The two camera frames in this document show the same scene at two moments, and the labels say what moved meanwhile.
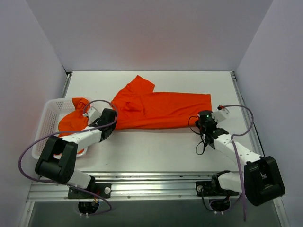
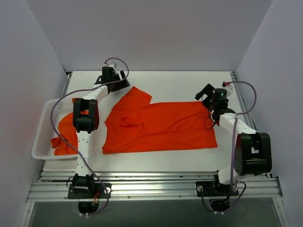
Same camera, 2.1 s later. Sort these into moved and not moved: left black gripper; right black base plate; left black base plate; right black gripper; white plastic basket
Moved: left black gripper; right black gripper
Not moved: white plastic basket; right black base plate; left black base plate
